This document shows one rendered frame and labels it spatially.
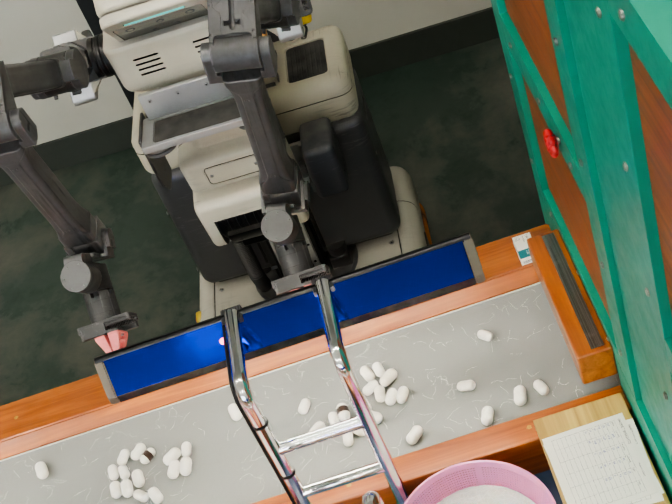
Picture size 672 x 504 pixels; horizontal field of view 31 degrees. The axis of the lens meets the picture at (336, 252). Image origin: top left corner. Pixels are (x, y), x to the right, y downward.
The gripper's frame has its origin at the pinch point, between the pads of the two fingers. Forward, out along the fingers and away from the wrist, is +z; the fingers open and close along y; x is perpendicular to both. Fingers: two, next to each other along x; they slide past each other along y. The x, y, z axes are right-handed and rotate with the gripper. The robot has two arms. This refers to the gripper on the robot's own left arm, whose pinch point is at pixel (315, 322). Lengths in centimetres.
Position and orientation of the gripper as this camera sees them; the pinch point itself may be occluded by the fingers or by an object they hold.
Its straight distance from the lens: 217.9
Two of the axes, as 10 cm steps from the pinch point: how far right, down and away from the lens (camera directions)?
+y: 9.4, -3.2, -0.8
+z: 3.1, 9.4, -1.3
